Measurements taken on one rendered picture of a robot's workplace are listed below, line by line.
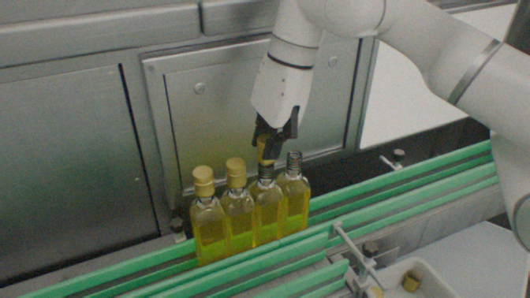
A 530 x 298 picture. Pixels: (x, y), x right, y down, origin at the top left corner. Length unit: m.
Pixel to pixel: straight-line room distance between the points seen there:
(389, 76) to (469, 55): 0.47
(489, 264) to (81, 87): 1.03
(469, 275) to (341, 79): 0.59
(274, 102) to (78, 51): 0.30
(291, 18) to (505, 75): 0.27
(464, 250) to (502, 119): 0.74
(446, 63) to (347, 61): 0.39
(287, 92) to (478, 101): 0.25
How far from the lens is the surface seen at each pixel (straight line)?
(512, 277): 1.18
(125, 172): 0.81
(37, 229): 0.89
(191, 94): 0.71
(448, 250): 1.17
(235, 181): 0.66
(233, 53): 0.70
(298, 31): 0.56
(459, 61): 0.48
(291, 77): 0.57
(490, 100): 0.48
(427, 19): 0.58
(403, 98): 1.01
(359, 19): 0.50
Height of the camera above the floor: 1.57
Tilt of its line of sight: 37 degrees down
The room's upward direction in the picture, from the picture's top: straight up
